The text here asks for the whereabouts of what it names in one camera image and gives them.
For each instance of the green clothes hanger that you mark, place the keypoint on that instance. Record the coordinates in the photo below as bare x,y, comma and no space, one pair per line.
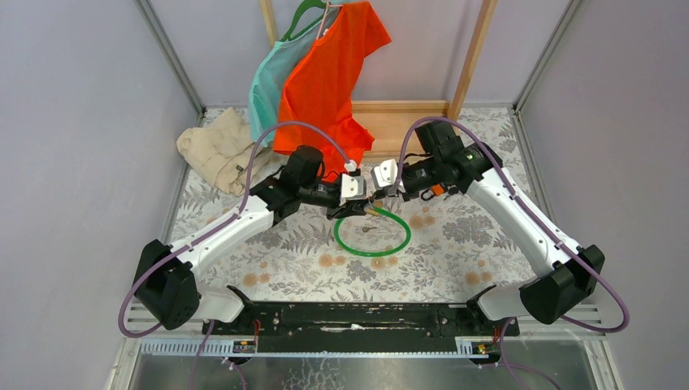
302,8

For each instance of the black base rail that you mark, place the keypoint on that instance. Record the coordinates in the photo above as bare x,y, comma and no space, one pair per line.
346,327

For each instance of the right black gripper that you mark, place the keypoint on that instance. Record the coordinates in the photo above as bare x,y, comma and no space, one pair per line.
408,193

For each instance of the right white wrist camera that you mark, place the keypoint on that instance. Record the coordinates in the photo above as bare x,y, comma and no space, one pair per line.
384,175

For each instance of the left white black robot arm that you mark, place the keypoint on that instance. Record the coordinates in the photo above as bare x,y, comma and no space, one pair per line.
167,277

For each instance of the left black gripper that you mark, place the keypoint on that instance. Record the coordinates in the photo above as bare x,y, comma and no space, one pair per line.
349,209

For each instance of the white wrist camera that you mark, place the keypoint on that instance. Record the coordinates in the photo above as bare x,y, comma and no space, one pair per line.
352,184
384,175

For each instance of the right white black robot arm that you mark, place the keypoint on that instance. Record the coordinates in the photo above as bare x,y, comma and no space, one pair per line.
564,270

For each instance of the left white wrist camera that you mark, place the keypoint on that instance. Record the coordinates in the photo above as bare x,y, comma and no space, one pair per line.
352,184

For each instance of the teal t-shirt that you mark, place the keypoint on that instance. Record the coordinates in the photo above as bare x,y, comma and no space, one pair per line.
272,73

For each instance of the beige crumpled cloth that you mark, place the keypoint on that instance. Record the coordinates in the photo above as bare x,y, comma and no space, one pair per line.
220,151

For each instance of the orange t-shirt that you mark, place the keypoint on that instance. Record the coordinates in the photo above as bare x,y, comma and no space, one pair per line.
315,107

